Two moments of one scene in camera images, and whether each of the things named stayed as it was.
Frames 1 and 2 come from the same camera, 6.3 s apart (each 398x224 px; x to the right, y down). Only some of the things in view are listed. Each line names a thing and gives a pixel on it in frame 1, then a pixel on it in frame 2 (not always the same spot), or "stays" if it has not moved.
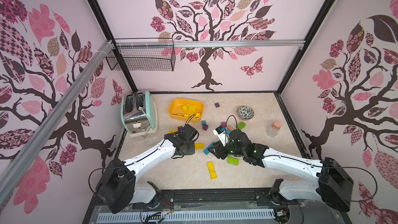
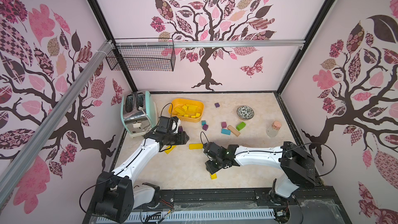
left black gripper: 192,151 → 182,140
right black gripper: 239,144 → 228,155
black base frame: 297,211 stays
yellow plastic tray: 183,109 stays
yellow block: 193,108 stays
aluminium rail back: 209,44 stays
